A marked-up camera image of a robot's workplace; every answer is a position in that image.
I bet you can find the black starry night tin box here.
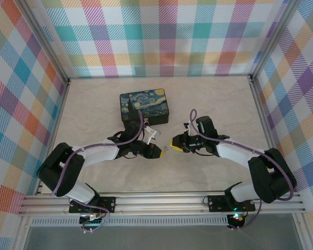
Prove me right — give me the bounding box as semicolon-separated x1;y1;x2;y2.
119;88;170;125

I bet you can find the black board with white plug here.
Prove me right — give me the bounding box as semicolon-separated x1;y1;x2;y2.
79;212;105;228

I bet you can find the black board with orange tag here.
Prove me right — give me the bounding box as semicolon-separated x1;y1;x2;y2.
228;212;245;228

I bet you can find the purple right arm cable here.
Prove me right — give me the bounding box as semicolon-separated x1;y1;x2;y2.
189;108;297;232

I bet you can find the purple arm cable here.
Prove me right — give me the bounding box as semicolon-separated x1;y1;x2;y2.
51;109;144;234
189;108;297;232

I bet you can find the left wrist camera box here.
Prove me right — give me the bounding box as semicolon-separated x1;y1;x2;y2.
142;126;162;144

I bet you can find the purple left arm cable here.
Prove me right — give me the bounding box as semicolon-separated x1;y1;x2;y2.
51;109;144;234

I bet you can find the wide aluminium base rail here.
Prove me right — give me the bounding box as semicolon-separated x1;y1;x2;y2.
17;192;306;216

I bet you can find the aluminium table side rail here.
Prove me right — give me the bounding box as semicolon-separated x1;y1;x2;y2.
249;75;290;192
33;79;71;196

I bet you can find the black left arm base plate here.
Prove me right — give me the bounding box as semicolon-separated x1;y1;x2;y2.
69;196;117;214

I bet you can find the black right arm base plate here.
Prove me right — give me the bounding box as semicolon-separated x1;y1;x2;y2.
207;194;256;213

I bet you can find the slotted grey cable duct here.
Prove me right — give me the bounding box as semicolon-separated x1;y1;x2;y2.
30;217;230;227

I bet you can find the aluminium frame post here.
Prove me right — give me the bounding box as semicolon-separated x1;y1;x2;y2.
249;0;306;81
15;0;71;85

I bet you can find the aluminium frame leg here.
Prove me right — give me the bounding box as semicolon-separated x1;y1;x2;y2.
292;212;313;250
14;215;33;250

